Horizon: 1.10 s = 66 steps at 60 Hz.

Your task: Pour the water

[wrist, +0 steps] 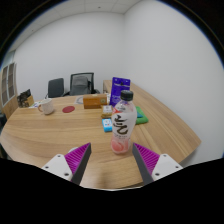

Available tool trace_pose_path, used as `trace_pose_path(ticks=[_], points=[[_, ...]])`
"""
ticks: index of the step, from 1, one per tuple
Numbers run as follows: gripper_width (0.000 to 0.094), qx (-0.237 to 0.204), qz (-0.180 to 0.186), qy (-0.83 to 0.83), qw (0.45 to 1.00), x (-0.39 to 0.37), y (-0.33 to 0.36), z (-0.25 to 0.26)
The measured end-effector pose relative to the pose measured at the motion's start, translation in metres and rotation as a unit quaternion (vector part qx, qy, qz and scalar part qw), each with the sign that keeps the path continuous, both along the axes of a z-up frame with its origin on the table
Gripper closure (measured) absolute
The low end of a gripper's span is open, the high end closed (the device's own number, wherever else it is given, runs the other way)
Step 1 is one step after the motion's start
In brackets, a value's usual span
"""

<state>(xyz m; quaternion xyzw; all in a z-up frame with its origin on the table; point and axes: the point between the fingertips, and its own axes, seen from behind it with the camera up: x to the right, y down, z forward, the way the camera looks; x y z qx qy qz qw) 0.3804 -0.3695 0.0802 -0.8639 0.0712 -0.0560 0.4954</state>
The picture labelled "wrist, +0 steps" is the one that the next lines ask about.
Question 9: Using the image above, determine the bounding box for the flat round red coaster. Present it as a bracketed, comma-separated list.
[61, 105, 76, 114]

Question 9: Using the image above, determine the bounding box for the white mug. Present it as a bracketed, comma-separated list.
[37, 98, 55, 116]

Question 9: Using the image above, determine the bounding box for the black visitor chair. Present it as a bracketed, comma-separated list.
[47, 77, 65, 99]

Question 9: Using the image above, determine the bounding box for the tan cardboard box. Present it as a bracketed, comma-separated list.
[26, 95, 35, 107]

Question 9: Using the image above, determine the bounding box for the small yellow-brown box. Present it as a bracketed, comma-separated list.
[101, 104, 114, 119]

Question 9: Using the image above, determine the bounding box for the orange-brown box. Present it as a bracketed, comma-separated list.
[82, 94, 108, 110]

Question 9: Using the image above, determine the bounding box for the black cardboard box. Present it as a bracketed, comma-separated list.
[16, 88, 32, 108]

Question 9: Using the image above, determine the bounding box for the wooden shelf cabinet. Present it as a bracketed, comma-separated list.
[0, 62, 19, 119]

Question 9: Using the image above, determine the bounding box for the purple pouch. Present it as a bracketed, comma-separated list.
[109, 76, 132, 108]

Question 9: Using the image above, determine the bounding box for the clear bottle with pink drink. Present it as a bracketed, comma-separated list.
[110, 89, 138, 155]

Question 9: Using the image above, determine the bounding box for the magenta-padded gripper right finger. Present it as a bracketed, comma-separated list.
[132, 142, 184, 186]

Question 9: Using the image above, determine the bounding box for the grey backpack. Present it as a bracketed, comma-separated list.
[69, 75, 93, 96]

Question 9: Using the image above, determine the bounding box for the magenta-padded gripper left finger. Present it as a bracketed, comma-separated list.
[41, 142, 92, 186]

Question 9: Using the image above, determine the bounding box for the small blue box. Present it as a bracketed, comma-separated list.
[101, 118, 114, 133]

